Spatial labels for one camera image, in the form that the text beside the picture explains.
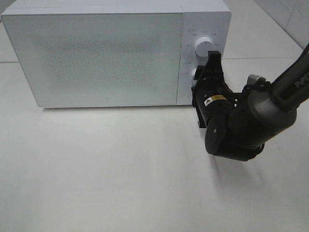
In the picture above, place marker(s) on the round white door release button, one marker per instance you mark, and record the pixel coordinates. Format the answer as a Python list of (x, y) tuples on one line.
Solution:
[(190, 97)]

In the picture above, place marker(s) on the white timer knob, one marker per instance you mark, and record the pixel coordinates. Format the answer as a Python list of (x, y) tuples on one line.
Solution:
[(193, 79)]

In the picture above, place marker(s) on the white microwave oven body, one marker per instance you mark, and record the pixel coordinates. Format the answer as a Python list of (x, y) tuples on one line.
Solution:
[(200, 17)]

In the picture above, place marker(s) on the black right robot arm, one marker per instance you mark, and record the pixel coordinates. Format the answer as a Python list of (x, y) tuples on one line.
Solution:
[(239, 124)]

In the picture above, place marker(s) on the white upper power knob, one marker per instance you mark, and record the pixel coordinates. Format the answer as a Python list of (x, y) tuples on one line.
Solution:
[(202, 45)]

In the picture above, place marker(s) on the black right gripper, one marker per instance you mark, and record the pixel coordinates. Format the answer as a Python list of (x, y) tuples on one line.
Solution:
[(211, 99)]

